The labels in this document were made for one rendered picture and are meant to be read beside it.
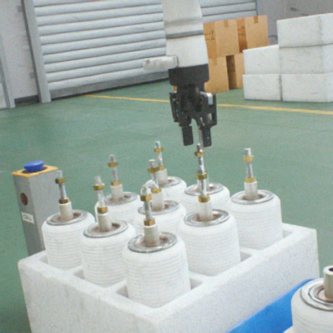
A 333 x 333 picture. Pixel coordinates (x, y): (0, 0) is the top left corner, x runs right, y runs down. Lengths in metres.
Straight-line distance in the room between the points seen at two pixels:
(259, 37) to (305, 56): 1.48
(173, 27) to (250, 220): 0.36
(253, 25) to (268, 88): 1.23
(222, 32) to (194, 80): 3.90
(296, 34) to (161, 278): 3.07
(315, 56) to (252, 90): 0.67
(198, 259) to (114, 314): 0.16
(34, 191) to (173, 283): 0.43
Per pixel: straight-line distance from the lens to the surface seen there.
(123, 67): 6.59
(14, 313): 1.30
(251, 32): 5.11
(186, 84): 1.00
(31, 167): 1.15
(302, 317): 0.62
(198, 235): 0.87
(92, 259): 0.90
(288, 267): 0.97
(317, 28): 3.63
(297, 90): 3.80
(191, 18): 1.00
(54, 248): 1.00
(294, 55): 3.80
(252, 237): 0.96
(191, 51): 0.99
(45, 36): 6.26
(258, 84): 4.09
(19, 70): 6.22
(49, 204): 1.16
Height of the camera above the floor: 0.55
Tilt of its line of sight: 13 degrees down
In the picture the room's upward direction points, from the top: 8 degrees counter-clockwise
